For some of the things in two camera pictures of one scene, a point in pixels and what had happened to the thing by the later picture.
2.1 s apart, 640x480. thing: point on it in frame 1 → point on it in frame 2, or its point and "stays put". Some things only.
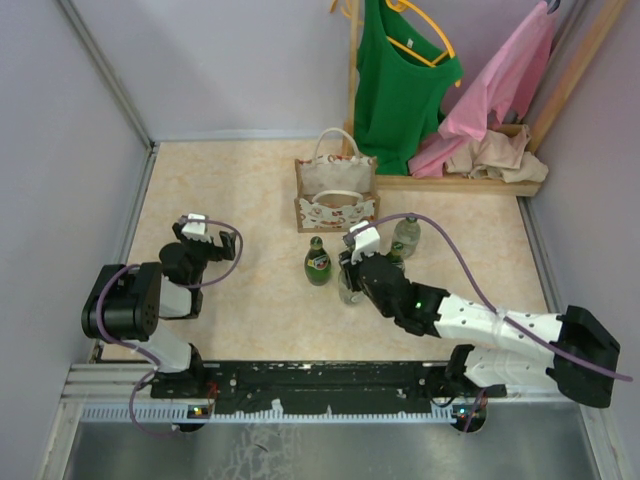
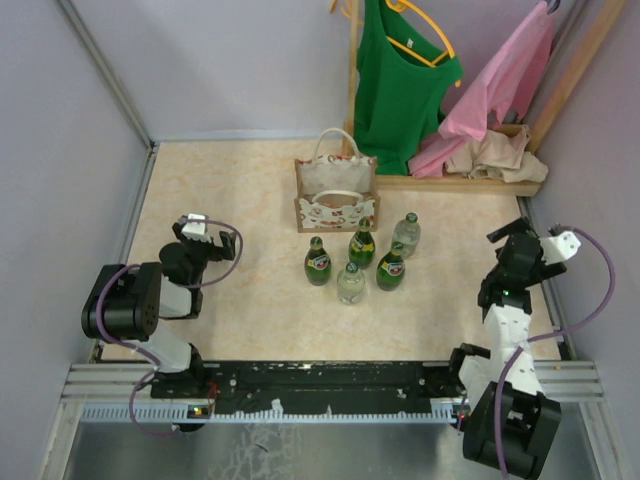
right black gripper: (350, 271) → (540, 270)
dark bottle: (317, 265) stays put
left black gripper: (227, 238) stays put
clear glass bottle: (408, 233) stays put
